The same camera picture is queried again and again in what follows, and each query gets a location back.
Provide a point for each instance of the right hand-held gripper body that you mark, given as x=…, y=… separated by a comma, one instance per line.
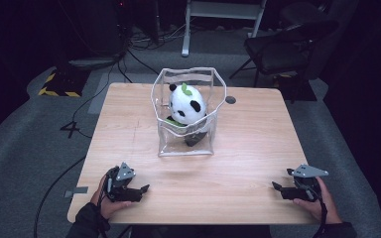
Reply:
x=302, y=185

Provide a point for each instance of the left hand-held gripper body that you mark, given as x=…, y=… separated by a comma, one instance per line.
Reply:
x=125, y=185

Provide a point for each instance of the clear plastic bag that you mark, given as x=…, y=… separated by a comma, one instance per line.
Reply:
x=185, y=145

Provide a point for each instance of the panda plush toy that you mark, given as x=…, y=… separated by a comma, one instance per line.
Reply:
x=187, y=104

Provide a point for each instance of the person's left hand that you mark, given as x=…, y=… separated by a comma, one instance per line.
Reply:
x=110, y=208

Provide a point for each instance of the person's right hand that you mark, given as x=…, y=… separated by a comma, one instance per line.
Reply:
x=324, y=205

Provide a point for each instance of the grey tape strip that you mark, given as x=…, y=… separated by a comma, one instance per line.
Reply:
x=77, y=191

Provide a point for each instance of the black tape floor mark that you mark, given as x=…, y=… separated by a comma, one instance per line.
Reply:
x=70, y=128

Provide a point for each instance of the yellow black striped floor plate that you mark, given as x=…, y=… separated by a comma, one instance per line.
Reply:
x=63, y=84

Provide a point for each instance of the black chair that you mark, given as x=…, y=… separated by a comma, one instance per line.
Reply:
x=278, y=49

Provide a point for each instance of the white metal stand frame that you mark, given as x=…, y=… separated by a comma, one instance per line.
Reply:
x=223, y=10

